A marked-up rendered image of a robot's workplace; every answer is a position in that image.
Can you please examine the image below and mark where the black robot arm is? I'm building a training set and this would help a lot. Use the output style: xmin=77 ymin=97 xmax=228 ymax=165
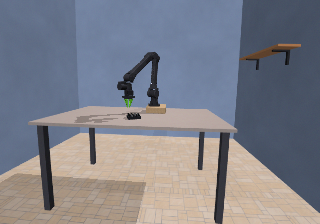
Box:
xmin=117 ymin=52 xmax=161 ymax=107

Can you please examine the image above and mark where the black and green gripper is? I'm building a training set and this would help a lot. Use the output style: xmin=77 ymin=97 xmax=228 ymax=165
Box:
xmin=122 ymin=96 xmax=135 ymax=108

